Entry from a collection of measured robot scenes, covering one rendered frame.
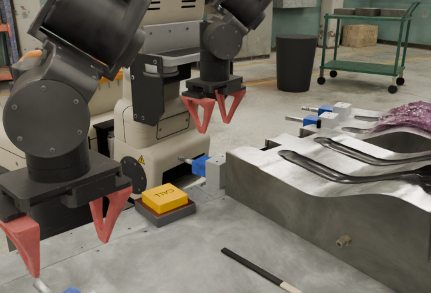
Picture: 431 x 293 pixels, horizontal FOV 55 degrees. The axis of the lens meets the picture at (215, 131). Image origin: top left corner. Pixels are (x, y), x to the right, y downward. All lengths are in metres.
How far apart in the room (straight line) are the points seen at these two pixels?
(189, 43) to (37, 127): 0.76
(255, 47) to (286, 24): 1.25
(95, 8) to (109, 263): 0.40
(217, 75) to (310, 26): 7.65
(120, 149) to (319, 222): 0.60
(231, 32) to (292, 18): 7.35
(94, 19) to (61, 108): 0.09
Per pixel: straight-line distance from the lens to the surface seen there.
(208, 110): 0.74
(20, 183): 0.41
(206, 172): 0.83
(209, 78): 0.76
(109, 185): 0.42
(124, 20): 0.37
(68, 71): 0.30
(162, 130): 1.05
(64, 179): 0.40
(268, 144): 0.84
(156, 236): 0.70
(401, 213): 0.58
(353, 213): 0.62
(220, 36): 0.68
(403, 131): 0.95
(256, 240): 0.68
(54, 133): 0.31
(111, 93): 1.31
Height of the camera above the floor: 1.19
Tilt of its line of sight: 20 degrees down
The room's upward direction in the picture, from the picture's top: straight up
